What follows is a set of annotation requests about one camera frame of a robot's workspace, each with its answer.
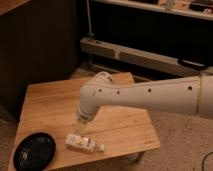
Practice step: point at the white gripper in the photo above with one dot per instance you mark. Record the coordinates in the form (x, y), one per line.
(83, 117)

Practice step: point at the long wooden beam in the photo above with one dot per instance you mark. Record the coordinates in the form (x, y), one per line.
(139, 57)

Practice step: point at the wooden shelf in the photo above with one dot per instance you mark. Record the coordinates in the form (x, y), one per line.
(157, 8)

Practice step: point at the clear plastic bottle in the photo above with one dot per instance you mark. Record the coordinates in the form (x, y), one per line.
(84, 143)

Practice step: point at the black handle object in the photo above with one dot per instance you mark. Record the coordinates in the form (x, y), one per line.
(192, 65)

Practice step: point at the black ceramic bowl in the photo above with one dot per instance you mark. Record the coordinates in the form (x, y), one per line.
(35, 152)

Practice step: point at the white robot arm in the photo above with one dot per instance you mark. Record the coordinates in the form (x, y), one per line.
(189, 95)

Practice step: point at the metal pole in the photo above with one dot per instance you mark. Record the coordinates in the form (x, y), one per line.
(91, 34)

